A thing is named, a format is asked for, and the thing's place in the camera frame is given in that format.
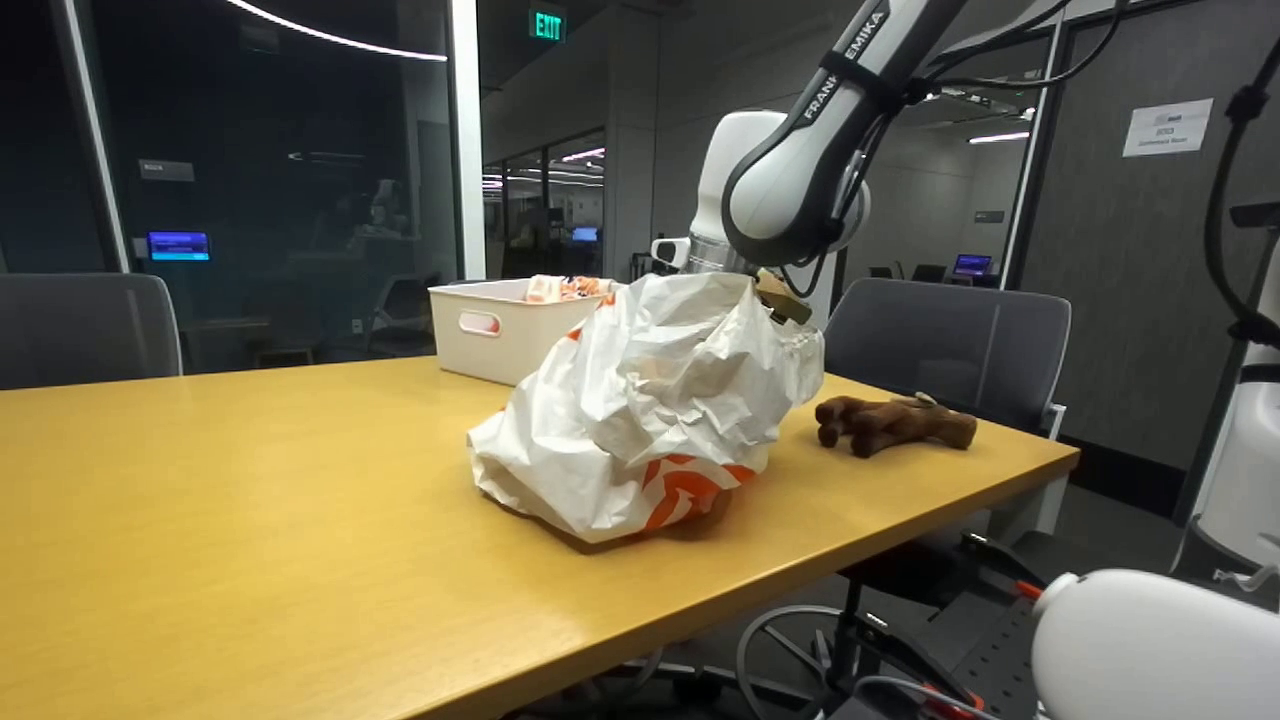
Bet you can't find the orange printed snack packet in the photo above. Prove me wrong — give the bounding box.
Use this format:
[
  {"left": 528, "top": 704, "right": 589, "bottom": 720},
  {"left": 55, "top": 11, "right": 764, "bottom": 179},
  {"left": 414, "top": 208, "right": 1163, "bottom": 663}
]
[{"left": 518, "top": 272, "right": 618, "bottom": 312}]

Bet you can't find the white plastic storage bin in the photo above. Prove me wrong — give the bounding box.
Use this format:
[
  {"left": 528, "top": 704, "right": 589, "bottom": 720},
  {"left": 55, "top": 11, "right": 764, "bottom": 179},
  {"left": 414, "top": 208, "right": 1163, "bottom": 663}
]
[{"left": 422, "top": 277, "right": 610, "bottom": 393}]

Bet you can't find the white paper wall sign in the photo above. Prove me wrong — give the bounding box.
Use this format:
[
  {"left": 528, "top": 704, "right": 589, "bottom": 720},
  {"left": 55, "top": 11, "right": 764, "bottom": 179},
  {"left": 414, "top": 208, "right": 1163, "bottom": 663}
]
[{"left": 1121, "top": 96, "right": 1219, "bottom": 160}]

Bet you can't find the white rounded plastic object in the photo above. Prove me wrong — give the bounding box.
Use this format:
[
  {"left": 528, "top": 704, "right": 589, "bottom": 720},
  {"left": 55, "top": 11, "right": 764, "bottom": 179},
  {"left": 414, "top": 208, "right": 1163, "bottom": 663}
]
[{"left": 1029, "top": 568, "right": 1280, "bottom": 720}]

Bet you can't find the white window frame post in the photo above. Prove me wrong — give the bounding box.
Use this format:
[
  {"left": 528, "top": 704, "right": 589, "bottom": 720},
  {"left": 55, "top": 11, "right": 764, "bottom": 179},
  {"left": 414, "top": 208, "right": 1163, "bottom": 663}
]
[{"left": 448, "top": 0, "right": 491, "bottom": 284}]

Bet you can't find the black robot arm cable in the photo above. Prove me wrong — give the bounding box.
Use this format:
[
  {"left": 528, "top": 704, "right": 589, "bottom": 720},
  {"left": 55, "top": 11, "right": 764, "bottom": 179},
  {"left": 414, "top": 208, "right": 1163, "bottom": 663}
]
[{"left": 916, "top": 0, "right": 1141, "bottom": 99}]

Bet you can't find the grey office chair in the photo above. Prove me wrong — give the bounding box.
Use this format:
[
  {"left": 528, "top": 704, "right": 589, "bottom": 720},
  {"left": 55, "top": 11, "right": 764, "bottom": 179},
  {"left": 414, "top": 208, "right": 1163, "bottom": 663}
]
[
  {"left": 0, "top": 267, "right": 187, "bottom": 393},
  {"left": 820, "top": 277, "right": 1076, "bottom": 445}
]

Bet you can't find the orange black bar clamp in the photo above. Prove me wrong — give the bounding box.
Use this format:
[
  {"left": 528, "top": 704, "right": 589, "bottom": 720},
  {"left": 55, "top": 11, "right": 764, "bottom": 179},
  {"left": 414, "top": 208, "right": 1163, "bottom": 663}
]
[{"left": 954, "top": 531, "right": 1051, "bottom": 613}]

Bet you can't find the white rounded machine housing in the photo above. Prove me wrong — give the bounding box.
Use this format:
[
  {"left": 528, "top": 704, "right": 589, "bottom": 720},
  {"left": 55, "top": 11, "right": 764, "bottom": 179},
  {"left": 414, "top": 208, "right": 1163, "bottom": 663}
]
[{"left": 1182, "top": 236, "right": 1280, "bottom": 578}]

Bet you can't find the blue lit wall display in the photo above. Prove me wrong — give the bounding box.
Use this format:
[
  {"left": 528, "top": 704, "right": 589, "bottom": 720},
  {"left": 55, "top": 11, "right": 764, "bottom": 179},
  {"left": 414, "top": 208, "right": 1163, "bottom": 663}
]
[{"left": 142, "top": 230, "right": 211, "bottom": 267}]

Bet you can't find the black hanging cable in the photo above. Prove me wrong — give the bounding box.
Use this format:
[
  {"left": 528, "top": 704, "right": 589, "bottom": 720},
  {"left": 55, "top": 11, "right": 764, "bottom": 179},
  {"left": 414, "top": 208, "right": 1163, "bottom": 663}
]
[{"left": 1199, "top": 51, "right": 1280, "bottom": 352}]

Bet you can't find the grey looped floor cable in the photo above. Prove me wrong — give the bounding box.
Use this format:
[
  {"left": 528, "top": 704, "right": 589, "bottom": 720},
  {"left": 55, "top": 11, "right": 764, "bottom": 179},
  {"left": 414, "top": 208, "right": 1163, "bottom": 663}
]
[{"left": 733, "top": 600, "right": 865, "bottom": 720}]

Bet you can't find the brown plush moose toy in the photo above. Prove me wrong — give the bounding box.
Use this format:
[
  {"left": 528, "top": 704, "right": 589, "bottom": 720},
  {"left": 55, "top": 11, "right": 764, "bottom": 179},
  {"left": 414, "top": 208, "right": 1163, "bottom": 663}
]
[{"left": 811, "top": 389, "right": 980, "bottom": 466}]

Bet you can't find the white red plastic shopping bag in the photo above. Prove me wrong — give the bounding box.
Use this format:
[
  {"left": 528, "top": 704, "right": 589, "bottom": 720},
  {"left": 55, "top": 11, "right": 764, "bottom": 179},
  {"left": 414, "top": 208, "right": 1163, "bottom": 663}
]
[{"left": 465, "top": 267, "right": 830, "bottom": 548}]

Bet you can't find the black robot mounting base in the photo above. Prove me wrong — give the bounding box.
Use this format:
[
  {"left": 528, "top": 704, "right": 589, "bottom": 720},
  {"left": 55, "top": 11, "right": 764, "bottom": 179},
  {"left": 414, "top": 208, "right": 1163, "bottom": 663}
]
[{"left": 822, "top": 531, "right": 1071, "bottom": 720}]

